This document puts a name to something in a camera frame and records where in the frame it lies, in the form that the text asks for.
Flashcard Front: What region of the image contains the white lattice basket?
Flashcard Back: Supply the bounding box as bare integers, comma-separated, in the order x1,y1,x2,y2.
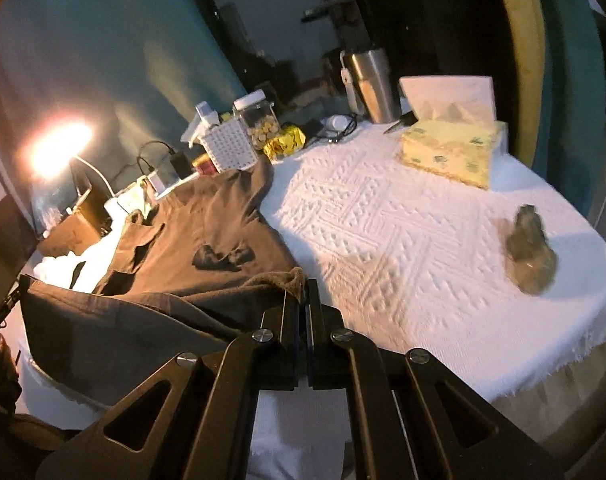
181,120,260,177

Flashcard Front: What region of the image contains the cardboard box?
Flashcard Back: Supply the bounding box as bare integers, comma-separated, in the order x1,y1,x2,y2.
39,187,114,257

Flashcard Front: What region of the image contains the teal curtain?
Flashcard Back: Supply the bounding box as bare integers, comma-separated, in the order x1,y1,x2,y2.
0,0,248,241

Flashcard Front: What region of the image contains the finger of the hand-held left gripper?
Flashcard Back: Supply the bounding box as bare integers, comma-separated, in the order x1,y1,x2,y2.
0,280,32,333

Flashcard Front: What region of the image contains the white pillow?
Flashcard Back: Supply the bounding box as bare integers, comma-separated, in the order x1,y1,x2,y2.
33,240,114,292

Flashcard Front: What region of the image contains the brown printed t-shirt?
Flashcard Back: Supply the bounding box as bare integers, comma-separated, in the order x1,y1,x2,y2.
20,162,306,401

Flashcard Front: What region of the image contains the white desk lamp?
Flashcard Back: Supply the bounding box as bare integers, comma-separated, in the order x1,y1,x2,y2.
28,119,118,211

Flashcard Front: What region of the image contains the black charger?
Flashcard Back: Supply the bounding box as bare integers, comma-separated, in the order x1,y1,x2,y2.
169,151,192,179

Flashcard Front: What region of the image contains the black charger cable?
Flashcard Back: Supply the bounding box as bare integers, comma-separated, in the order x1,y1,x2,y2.
137,140,178,196

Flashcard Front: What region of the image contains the glass jar white lid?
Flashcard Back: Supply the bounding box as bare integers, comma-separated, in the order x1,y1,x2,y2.
233,89,281,152

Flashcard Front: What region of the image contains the stainless steel tumbler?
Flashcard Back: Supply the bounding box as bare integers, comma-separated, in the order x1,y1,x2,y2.
339,49,401,125

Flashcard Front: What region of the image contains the yellow snack packet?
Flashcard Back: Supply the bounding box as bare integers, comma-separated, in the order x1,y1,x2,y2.
263,125,306,161

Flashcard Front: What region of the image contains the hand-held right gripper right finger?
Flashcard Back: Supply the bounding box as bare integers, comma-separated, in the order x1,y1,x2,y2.
305,277,568,480

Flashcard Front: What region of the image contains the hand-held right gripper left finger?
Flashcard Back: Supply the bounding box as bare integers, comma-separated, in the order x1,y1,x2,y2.
35,285,306,480

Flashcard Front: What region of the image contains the white power strip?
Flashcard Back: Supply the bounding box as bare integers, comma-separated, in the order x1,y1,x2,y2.
105,170,198,217

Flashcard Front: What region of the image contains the white textured tablecloth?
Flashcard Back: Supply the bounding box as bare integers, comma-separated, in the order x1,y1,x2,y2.
13,120,606,480

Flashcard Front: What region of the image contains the white spray bottle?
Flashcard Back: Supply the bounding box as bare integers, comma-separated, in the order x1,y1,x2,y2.
195,101,220,128

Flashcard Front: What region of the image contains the yellow door frame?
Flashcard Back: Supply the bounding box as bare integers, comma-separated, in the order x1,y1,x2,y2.
488,0,548,161

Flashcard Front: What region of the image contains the yellow tissue box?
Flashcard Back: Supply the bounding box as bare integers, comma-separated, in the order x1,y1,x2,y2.
398,76,508,190

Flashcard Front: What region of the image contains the dark door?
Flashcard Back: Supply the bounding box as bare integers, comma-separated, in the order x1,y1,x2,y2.
190,0,514,111

